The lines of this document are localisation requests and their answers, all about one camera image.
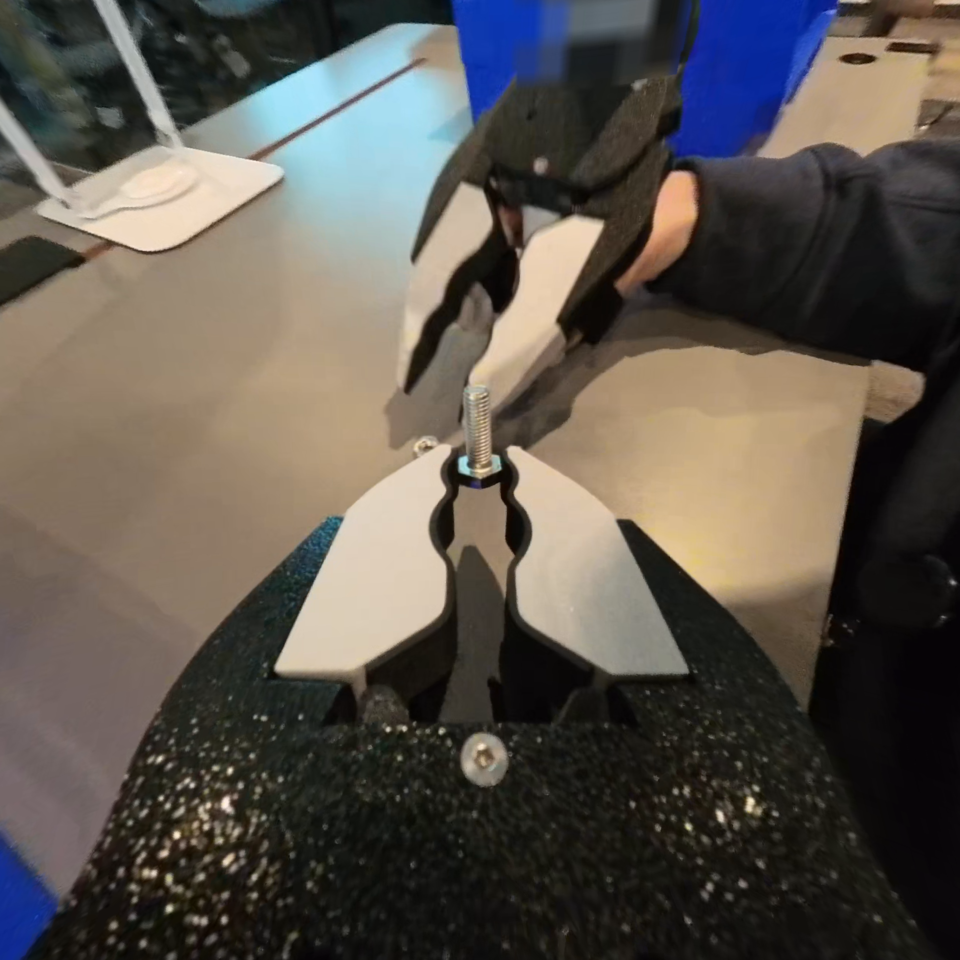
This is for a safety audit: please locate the silver hex bolt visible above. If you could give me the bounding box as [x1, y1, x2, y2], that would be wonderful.
[454, 384, 502, 487]

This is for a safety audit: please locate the person's right forearm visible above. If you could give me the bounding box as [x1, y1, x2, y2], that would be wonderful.
[646, 141, 960, 376]

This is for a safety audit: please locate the black flat pad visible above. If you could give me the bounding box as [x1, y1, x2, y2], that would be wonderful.
[0, 235, 85, 307]

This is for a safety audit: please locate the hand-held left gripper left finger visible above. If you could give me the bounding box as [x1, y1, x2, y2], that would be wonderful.
[273, 444, 460, 685]

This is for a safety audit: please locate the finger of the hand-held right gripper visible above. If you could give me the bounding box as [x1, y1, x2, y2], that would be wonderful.
[396, 225, 526, 396]
[466, 213, 607, 391]

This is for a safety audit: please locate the white stand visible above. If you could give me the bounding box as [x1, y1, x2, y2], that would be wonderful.
[0, 0, 286, 254]

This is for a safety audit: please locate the person's dark clothed torso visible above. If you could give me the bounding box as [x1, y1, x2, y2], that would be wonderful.
[808, 360, 960, 960]

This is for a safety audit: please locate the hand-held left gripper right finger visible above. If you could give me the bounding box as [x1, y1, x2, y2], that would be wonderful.
[501, 445, 691, 685]

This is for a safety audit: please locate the blue plastic bin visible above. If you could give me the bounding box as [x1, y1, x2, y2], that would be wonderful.
[450, 0, 840, 160]

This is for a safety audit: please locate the person's right hand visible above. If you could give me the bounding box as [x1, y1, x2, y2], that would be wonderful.
[613, 168, 702, 297]

